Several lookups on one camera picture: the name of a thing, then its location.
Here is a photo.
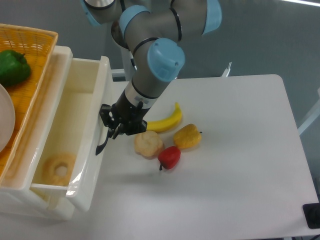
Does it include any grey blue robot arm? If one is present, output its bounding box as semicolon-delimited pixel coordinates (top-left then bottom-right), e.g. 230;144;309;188
82;0;222;138

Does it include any orange woven basket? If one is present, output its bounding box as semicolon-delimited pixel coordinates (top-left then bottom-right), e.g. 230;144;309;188
0;23;59;181

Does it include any white drawer cabinet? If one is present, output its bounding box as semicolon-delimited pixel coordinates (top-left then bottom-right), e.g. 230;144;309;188
0;46;73;220

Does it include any green bell pepper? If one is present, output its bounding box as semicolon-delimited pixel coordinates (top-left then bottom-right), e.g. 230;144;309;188
0;49;31;87

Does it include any beige donut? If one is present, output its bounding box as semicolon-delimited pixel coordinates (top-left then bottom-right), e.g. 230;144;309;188
42;152;76;187

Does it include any black device at table corner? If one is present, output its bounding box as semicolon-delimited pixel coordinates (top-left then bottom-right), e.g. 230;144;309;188
302;203;320;229

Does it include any yellow bell pepper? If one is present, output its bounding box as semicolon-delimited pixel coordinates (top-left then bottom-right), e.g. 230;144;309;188
173;123;202;149

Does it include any white plate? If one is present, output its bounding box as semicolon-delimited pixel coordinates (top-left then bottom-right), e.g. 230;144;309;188
0;85;16;151

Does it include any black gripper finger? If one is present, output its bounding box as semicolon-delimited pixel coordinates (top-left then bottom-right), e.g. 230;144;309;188
117;120;148;136
99;104;120;140

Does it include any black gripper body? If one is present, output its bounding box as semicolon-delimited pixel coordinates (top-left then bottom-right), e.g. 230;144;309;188
111;91;150;129

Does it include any yellow banana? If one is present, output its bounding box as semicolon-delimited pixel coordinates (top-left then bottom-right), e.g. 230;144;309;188
146;102;183;133

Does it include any red bell pepper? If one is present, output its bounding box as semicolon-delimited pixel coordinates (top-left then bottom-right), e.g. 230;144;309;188
157;146;181;171

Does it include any beige cream puff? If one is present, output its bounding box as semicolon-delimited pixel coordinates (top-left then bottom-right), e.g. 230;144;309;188
134;130;164;158

